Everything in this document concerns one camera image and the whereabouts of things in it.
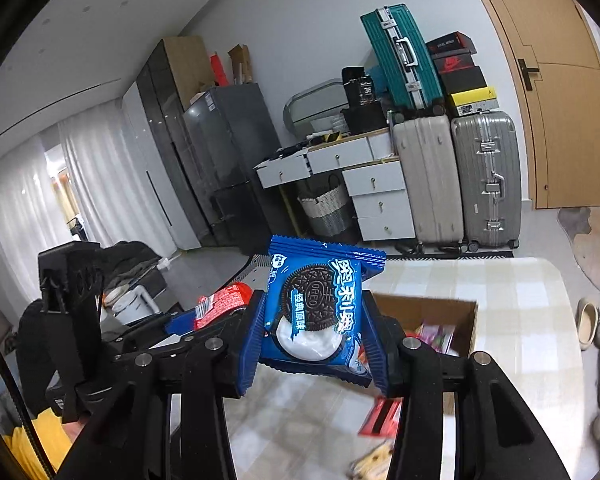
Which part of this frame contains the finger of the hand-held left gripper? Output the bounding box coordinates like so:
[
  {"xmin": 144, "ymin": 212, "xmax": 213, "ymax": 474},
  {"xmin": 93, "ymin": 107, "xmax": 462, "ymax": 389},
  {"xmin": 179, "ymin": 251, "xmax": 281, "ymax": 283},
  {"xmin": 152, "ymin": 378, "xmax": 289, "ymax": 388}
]
[{"xmin": 102, "ymin": 311, "xmax": 198, "ymax": 357}]

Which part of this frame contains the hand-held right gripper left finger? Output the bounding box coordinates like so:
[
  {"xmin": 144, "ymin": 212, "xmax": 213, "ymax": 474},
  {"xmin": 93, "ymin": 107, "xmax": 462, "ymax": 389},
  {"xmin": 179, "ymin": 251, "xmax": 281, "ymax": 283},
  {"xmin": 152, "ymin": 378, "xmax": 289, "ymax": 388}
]
[{"xmin": 55, "ymin": 292, "xmax": 273, "ymax": 480}]

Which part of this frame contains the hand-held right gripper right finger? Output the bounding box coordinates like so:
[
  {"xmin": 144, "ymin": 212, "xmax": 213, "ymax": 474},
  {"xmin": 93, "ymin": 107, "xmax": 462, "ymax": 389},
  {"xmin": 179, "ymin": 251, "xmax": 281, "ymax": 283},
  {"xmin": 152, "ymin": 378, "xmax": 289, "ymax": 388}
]
[{"xmin": 362, "ymin": 295, "xmax": 571, "ymax": 480}]

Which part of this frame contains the red white snack packet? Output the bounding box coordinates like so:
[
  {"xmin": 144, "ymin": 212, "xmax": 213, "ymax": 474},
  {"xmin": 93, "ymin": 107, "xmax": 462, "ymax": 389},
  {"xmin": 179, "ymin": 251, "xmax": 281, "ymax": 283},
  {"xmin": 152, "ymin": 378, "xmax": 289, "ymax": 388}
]
[{"xmin": 194, "ymin": 282, "xmax": 253, "ymax": 331}]

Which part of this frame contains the blue cookie packet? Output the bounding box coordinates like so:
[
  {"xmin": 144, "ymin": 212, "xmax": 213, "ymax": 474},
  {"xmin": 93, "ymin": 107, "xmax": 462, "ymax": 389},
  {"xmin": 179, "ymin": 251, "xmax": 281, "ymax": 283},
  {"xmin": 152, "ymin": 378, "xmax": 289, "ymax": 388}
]
[{"xmin": 257, "ymin": 235, "xmax": 387, "ymax": 388}]

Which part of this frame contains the brown cardboard box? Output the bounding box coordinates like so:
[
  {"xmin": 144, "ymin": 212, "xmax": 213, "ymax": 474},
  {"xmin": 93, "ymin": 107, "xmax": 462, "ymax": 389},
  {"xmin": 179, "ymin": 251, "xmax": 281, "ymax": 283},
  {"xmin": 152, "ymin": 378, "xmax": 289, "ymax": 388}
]
[{"xmin": 372, "ymin": 294, "xmax": 480, "ymax": 418}]

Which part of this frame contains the white stool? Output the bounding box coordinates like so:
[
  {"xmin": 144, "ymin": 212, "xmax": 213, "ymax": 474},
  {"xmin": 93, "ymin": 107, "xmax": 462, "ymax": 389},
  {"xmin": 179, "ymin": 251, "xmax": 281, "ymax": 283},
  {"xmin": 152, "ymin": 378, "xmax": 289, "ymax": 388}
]
[{"xmin": 112, "ymin": 285, "xmax": 161, "ymax": 326}]

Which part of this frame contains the dark bag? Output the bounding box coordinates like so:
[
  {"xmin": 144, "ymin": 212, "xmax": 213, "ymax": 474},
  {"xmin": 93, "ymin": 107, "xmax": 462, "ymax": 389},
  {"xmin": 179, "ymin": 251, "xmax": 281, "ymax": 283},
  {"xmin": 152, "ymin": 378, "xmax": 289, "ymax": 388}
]
[{"xmin": 15, "ymin": 300, "xmax": 61, "ymax": 411}]

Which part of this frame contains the black cloth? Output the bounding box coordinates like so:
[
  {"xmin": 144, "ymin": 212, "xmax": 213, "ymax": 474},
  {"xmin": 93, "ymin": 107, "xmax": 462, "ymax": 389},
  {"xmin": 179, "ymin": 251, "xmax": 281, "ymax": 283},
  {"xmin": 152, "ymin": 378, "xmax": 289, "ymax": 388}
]
[{"xmin": 100, "ymin": 241, "xmax": 163, "ymax": 306}]

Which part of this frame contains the white curtain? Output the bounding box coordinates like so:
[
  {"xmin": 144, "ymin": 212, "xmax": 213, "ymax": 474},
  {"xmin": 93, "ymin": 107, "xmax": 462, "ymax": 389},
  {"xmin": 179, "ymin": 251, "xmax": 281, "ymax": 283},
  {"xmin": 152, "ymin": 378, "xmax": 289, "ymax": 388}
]
[{"xmin": 0, "ymin": 115, "xmax": 181, "ymax": 321}]

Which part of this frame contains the checked tablecloth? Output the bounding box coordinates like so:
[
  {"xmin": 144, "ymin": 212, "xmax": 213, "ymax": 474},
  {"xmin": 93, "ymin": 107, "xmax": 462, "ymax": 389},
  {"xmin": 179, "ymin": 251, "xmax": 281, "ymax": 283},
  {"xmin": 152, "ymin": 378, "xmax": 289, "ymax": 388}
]
[{"xmin": 220, "ymin": 255, "xmax": 588, "ymax": 480}]

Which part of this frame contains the wicker basket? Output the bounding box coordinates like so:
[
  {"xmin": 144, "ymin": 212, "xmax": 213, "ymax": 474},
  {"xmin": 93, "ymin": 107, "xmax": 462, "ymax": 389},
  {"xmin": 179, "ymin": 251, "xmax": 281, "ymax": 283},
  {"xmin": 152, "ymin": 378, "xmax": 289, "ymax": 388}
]
[{"xmin": 297, "ymin": 184, "xmax": 353, "ymax": 236}]

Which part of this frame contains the yellow shirt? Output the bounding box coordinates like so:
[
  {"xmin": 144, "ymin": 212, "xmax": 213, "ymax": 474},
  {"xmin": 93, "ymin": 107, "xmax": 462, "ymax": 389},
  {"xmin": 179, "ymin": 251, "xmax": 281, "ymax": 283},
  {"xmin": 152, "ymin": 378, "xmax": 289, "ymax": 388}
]
[{"xmin": 2, "ymin": 407, "xmax": 73, "ymax": 480}]

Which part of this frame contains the white drawer desk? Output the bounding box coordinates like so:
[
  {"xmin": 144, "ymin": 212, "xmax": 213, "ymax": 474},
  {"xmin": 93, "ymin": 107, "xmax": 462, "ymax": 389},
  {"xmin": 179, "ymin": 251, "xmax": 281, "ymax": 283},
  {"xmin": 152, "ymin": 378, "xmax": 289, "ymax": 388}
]
[{"xmin": 256, "ymin": 130, "xmax": 416, "ymax": 242}]

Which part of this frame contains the beige suitcase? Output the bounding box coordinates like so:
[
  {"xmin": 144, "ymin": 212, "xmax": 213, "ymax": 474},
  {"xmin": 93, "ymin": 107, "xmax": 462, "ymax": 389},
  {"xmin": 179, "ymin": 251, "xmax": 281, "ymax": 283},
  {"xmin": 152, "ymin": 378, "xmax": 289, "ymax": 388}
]
[{"xmin": 391, "ymin": 112, "xmax": 467, "ymax": 253}]

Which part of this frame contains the grey fridge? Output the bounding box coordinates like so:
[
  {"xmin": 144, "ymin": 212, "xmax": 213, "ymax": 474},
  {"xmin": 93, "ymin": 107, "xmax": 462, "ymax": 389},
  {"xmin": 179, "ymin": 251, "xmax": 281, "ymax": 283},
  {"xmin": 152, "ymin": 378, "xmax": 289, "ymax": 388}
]
[{"xmin": 182, "ymin": 82, "xmax": 286, "ymax": 241}]

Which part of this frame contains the silver suitcase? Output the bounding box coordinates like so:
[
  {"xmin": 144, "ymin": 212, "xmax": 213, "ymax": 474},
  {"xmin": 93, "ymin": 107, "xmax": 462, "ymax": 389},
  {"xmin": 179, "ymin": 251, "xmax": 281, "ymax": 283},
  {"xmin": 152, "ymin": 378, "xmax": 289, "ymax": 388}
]
[{"xmin": 450, "ymin": 110, "xmax": 522, "ymax": 252}]

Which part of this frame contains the dark tall cabinet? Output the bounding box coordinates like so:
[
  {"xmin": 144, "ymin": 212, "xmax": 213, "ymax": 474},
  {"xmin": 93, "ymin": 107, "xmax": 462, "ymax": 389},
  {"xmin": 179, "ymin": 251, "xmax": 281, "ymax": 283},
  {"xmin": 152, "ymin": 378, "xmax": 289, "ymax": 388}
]
[{"xmin": 136, "ymin": 36, "xmax": 216, "ymax": 233}]

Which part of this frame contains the grey beige rug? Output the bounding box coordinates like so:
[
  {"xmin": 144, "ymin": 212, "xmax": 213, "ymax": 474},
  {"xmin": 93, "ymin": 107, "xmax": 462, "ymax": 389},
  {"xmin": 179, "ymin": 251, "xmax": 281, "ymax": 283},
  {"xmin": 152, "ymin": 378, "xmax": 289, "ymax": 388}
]
[{"xmin": 557, "ymin": 205, "xmax": 600, "ymax": 296}]

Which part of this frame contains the flat black box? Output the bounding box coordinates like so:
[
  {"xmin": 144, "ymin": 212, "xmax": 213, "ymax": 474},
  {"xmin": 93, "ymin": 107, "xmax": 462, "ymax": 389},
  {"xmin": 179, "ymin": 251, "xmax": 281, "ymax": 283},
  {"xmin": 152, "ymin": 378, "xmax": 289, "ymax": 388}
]
[{"xmin": 341, "ymin": 102, "xmax": 387, "ymax": 133}]

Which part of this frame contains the oval mirror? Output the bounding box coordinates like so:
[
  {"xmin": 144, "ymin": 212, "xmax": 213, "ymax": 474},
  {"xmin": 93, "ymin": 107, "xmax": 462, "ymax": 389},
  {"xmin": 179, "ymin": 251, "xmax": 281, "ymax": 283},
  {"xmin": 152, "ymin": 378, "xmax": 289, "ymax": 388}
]
[{"xmin": 284, "ymin": 79, "xmax": 348, "ymax": 136}]

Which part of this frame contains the red paper bag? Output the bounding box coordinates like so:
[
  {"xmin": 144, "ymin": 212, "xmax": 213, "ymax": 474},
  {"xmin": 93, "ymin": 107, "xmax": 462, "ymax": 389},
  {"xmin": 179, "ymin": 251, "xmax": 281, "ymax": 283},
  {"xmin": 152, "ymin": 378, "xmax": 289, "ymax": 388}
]
[{"xmin": 210, "ymin": 52, "xmax": 229, "ymax": 87}]

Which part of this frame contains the black box white label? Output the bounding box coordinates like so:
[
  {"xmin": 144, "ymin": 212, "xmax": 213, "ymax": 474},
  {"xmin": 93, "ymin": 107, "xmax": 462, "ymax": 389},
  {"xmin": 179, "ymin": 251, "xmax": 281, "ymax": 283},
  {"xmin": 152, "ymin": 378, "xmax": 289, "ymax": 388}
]
[{"xmin": 341, "ymin": 66, "xmax": 376, "ymax": 108}]

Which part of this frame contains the yellow shoe box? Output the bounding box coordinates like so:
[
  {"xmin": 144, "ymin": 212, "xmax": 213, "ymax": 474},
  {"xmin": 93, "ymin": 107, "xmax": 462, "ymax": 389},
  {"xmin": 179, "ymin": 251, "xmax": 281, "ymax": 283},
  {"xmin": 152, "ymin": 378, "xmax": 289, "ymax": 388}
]
[{"xmin": 445, "ymin": 86, "xmax": 496, "ymax": 117}]

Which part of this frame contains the small open cardboard box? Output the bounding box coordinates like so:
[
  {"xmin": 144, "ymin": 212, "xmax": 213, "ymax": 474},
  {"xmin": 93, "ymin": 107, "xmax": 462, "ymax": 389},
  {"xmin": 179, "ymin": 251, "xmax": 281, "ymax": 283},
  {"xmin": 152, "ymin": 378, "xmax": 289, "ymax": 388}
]
[{"xmin": 227, "ymin": 44, "xmax": 253, "ymax": 85}]

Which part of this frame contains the plain black shoe box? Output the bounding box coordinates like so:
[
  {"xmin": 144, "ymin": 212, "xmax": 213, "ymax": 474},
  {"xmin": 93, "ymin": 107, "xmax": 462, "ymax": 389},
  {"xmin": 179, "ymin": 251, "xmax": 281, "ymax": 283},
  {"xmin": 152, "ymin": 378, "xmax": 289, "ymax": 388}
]
[{"xmin": 439, "ymin": 66, "xmax": 488, "ymax": 95}]

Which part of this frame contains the wooden door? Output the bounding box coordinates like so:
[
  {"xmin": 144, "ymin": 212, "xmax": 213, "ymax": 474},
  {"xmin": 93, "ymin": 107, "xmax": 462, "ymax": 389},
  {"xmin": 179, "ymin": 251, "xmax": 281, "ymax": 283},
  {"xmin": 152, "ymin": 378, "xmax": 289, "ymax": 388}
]
[{"xmin": 457, "ymin": 0, "xmax": 600, "ymax": 210}]

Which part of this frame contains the teal suitcase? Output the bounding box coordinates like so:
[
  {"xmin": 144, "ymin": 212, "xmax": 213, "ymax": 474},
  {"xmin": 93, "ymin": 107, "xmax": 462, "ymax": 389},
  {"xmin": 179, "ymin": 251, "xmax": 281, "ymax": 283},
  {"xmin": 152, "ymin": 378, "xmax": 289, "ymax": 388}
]
[{"xmin": 360, "ymin": 4, "xmax": 445, "ymax": 111}]

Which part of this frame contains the black shoe box red logo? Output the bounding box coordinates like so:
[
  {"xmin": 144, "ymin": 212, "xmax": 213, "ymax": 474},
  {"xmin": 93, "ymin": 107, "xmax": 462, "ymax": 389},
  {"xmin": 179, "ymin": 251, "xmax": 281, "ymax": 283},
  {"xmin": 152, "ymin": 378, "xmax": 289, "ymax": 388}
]
[{"xmin": 432, "ymin": 52, "xmax": 481, "ymax": 76}]

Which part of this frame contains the black door handle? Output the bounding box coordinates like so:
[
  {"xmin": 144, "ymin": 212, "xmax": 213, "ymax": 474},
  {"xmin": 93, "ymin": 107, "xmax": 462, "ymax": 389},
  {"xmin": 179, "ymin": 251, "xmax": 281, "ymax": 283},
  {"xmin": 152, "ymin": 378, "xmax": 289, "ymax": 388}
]
[{"xmin": 517, "ymin": 58, "xmax": 540, "ymax": 92}]

